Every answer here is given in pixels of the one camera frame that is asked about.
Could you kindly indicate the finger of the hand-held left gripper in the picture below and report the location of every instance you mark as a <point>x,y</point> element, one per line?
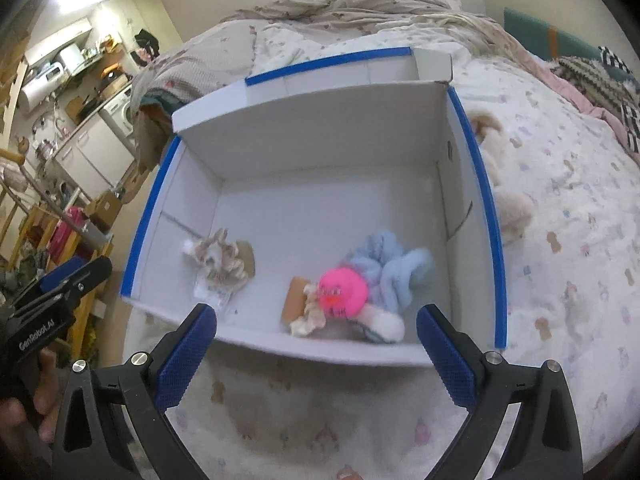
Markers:
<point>62,275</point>
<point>87,280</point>

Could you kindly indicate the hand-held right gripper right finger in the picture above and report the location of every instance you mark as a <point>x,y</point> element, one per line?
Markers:
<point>450,355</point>

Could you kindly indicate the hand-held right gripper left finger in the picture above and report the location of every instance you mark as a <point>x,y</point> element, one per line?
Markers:
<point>187,355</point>

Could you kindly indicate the beige lace scrunchie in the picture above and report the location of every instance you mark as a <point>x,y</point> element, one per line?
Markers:
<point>220,260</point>

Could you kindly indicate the blue plush sock white cuff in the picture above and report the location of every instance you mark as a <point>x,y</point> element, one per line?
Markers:
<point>395,270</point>

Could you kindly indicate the cream ruffled scrunchie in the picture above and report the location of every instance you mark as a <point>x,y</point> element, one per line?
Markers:
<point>302,317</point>

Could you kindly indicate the pink plush ball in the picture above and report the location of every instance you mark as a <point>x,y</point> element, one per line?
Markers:
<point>345,290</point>

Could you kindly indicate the white cardboard box blue tape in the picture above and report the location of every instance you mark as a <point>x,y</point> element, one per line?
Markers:
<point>325,200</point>

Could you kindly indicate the person's left hand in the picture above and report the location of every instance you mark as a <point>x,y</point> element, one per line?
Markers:
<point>45,390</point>

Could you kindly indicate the red bag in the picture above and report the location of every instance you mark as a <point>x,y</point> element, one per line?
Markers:
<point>65,227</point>

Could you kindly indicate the grey metal pole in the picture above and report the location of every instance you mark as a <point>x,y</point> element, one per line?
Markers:
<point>90,232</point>

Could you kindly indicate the yellow wooden rack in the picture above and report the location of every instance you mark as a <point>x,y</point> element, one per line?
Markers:
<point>30,230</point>

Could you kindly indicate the clear plastic bag white label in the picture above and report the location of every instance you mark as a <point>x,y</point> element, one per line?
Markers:
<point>212,294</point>

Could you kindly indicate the brown cardboard box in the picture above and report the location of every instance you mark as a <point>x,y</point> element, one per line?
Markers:
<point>102,210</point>

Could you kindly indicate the white kitchen cabinet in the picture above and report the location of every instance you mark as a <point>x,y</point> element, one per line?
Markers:
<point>92,155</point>

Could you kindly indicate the white washing machine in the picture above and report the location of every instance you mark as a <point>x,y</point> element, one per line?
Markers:
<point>122,110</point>

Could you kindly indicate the white water heater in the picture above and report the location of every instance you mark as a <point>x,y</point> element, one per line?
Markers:
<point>40,87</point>

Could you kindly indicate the cream brown plush toy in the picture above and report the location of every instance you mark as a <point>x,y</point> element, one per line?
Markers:
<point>487,135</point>

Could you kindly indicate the white upper cabinet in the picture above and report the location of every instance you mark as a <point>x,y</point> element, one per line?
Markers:
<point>60,40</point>

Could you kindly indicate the hanging clothes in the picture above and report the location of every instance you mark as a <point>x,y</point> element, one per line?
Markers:
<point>146,45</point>

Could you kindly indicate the pink blanket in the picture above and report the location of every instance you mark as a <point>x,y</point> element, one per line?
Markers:
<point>567,91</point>

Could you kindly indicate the crochet blanket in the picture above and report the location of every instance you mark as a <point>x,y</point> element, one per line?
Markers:
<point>585,75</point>

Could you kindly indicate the black white striped cloth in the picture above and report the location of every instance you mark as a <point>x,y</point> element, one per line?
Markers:
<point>625,90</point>

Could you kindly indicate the teal headboard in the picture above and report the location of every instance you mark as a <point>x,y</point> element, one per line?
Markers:
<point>540,32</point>

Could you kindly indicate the beige patterned quilt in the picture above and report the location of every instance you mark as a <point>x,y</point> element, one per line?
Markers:
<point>350,5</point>

